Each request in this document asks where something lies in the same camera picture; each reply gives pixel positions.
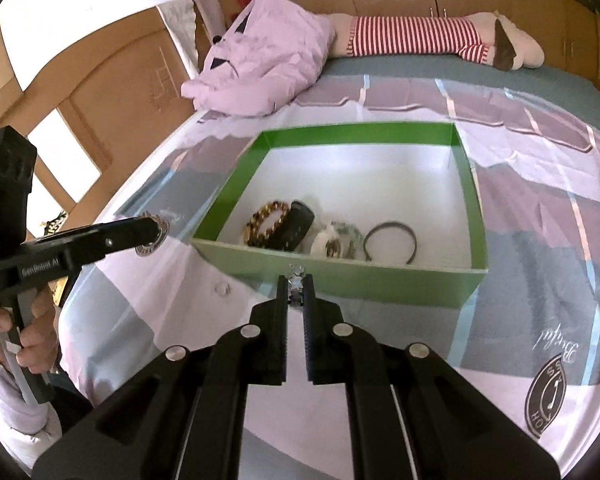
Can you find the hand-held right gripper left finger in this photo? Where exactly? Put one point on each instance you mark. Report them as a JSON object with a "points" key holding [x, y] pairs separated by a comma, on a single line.
{"points": [[281, 310]]}

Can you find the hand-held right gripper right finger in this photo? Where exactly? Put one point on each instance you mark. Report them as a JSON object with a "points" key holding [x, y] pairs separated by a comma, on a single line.
{"points": [[307, 310]]}

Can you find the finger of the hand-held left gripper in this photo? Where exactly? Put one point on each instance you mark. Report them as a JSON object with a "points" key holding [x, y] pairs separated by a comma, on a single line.
{"points": [[120, 240]]}

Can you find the small silver ornament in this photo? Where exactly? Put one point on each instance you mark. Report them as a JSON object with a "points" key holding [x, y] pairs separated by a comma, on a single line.
{"points": [[295, 285]]}

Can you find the black wristband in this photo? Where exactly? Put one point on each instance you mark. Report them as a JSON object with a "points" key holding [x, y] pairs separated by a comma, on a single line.
{"points": [[295, 225]]}

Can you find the black bangle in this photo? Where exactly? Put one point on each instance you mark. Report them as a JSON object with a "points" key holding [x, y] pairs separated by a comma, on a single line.
{"points": [[413, 247]]}

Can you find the green cardboard box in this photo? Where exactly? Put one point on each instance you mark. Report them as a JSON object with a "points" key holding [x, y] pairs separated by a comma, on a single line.
{"points": [[360, 185]]}

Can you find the person's left forearm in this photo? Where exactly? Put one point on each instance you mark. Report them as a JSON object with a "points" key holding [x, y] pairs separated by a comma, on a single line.
{"points": [[15, 405]]}

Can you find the person's left hand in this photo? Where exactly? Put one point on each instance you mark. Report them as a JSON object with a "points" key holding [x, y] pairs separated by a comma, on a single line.
{"points": [[35, 345]]}

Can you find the wooden headboard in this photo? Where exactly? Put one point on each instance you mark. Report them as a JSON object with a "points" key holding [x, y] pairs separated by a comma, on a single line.
{"points": [[105, 90]]}

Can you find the patterned bedsheet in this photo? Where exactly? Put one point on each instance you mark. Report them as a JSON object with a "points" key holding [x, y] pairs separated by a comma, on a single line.
{"points": [[530, 260]]}

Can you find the white lace towel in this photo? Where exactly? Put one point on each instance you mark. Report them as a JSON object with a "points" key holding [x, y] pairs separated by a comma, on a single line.
{"points": [[180, 20]]}

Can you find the pink quilt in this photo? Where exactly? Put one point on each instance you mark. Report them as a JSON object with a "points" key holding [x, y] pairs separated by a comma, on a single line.
{"points": [[270, 55]]}

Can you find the grey towel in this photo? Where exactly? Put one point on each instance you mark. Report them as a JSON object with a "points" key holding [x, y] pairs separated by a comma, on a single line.
{"points": [[210, 10]]}

